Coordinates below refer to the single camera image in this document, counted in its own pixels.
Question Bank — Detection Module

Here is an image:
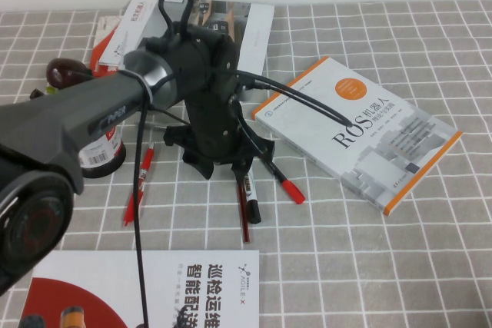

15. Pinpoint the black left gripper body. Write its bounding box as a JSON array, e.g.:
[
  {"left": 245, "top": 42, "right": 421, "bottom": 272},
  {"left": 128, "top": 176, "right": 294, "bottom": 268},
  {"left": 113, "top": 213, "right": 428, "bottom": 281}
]
[{"left": 163, "top": 93, "right": 276, "bottom": 166}]

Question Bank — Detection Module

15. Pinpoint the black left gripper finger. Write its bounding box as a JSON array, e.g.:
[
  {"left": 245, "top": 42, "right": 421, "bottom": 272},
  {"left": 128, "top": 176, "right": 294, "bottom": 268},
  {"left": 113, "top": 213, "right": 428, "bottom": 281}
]
[
  {"left": 230, "top": 157, "right": 255, "bottom": 190},
  {"left": 182, "top": 151, "right": 214, "bottom": 181}
]

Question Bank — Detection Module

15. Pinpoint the dark red pencil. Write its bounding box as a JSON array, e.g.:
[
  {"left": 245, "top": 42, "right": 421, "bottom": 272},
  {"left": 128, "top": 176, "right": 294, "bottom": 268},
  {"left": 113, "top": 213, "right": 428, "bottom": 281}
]
[{"left": 236, "top": 184, "right": 251, "bottom": 244}]

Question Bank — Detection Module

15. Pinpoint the AgileX brochure with photo cover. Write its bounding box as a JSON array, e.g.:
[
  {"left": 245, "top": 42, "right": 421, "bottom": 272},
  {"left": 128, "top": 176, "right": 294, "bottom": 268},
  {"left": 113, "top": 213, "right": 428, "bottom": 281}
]
[{"left": 98, "top": 0, "right": 275, "bottom": 75}]

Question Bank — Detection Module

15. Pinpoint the black mesh pen holder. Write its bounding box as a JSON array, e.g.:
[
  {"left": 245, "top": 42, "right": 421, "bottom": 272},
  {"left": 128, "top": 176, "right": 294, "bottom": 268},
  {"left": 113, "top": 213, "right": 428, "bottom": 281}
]
[{"left": 78, "top": 120, "right": 127, "bottom": 179}]

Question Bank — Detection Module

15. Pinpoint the dark purple mangosteen toy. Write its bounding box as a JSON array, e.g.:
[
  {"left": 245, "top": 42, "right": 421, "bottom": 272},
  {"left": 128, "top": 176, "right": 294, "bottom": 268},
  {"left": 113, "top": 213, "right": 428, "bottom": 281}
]
[{"left": 45, "top": 58, "right": 92, "bottom": 93}]

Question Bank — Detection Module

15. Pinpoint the red gel pen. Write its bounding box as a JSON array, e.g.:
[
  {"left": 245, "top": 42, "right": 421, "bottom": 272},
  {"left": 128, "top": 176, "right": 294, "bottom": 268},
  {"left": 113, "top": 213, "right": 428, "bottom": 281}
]
[{"left": 122, "top": 142, "right": 156, "bottom": 228}]

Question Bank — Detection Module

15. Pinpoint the white orange ROS book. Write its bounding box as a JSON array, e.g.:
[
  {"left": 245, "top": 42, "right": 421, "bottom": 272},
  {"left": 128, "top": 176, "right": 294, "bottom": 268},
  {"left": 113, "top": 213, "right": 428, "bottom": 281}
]
[{"left": 251, "top": 56, "right": 463, "bottom": 217}]

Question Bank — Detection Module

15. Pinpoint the thin black cable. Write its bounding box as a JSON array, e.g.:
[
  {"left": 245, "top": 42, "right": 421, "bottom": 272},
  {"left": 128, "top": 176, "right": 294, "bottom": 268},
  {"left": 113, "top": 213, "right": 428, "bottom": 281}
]
[{"left": 131, "top": 74, "right": 170, "bottom": 327}]

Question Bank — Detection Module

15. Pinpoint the AgileX brochure with red circle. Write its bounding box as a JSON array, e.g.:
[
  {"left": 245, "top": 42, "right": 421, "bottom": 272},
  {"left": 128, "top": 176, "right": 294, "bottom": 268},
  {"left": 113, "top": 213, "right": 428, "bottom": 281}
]
[{"left": 17, "top": 250, "right": 261, "bottom": 328}]

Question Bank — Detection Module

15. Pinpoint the red and white book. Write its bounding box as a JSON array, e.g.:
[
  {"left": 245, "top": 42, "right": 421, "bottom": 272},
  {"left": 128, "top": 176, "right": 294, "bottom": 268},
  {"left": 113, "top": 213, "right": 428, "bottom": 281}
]
[{"left": 88, "top": 15, "right": 124, "bottom": 78}]

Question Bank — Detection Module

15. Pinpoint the white marker with black cap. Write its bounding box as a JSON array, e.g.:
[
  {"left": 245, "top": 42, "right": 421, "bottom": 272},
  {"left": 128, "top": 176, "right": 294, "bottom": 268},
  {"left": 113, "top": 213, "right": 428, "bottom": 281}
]
[{"left": 240, "top": 170, "right": 262, "bottom": 225}]

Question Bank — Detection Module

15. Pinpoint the black marker with red cap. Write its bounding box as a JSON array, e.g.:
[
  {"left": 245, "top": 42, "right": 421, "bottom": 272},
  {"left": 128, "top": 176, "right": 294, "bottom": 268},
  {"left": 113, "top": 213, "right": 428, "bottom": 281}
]
[{"left": 255, "top": 151, "right": 306, "bottom": 205}]

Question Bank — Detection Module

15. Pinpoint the grey checked tablecloth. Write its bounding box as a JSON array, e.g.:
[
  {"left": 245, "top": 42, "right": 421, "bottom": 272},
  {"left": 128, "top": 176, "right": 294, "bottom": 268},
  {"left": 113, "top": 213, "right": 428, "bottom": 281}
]
[{"left": 0, "top": 0, "right": 492, "bottom": 328}]

